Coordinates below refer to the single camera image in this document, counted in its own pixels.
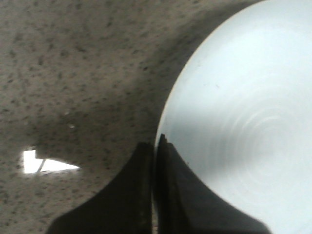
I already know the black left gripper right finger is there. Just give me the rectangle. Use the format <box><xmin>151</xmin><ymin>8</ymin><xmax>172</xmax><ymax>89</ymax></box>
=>
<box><xmin>154</xmin><ymin>135</ymin><xmax>270</xmax><ymax>234</ymax></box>

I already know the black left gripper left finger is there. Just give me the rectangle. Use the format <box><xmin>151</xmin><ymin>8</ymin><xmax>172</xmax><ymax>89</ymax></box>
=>
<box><xmin>47</xmin><ymin>143</ymin><xmax>154</xmax><ymax>234</ymax></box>

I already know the light blue round plate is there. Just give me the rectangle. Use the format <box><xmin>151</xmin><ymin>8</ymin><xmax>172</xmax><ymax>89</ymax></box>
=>
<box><xmin>156</xmin><ymin>0</ymin><xmax>312</xmax><ymax>234</ymax></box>

